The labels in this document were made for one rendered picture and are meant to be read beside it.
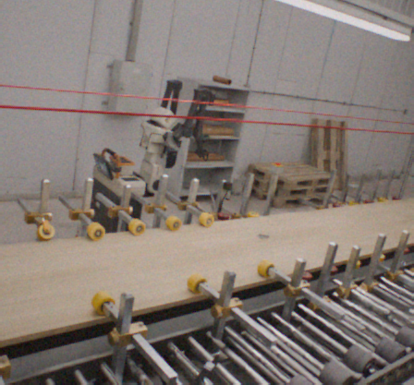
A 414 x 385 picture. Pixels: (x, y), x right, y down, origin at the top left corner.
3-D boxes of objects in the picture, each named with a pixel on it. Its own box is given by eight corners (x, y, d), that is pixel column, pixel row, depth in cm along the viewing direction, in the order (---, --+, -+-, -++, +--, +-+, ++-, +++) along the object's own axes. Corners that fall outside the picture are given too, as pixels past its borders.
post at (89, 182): (76, 255, 273) (85, 177, 260) (81, 254, 275) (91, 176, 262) (79, 258, 270) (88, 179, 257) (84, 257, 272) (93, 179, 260)
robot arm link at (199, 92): (193, 84, 397) (200, 86, 390) (205, 88, 407) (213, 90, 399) (176, 134, 404) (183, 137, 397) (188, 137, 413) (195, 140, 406)
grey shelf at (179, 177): (157, 192, 628) (176, 76, 587) (209, 189, 685) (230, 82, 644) (176, 204, 595) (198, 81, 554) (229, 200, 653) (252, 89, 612)
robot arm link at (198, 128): (200, 88, 403) (207, 90, 395) (204, 89, 407) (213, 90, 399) (190, 136, 415) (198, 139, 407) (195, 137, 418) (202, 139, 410)
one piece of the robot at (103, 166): (115, 188, 383) (108, 164, 371) (97, 174, 409) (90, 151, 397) (127, 182, 388) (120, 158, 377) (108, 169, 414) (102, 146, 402)
